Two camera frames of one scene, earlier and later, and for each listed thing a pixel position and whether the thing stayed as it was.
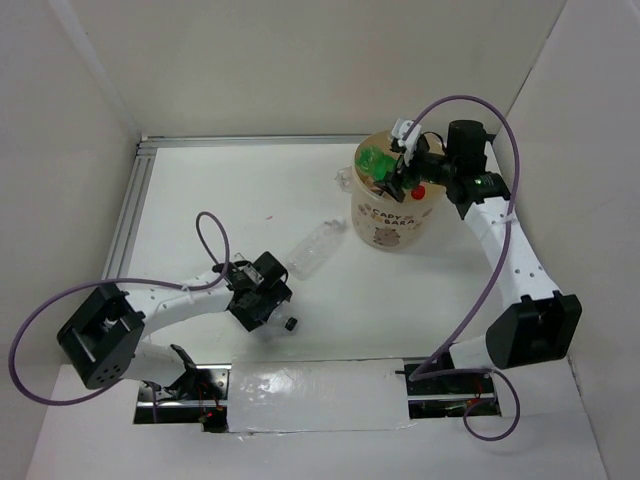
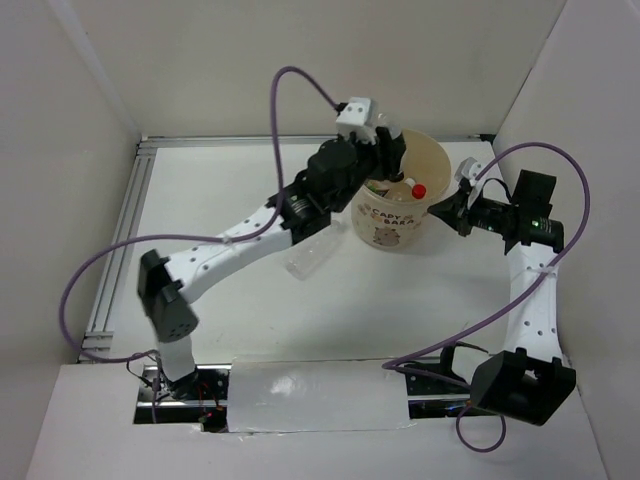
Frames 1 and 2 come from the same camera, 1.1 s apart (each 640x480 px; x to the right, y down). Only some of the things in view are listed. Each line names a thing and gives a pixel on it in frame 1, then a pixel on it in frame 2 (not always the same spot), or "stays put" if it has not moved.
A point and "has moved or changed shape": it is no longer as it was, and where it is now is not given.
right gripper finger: (393, 192) to (455, 211)
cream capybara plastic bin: (380, 216) stays put
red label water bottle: (418, 193) has moved or changed shape
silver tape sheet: (317, 395) stays put
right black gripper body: (431, 165) to (489, 214)
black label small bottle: (291, 323) to (387, 121)
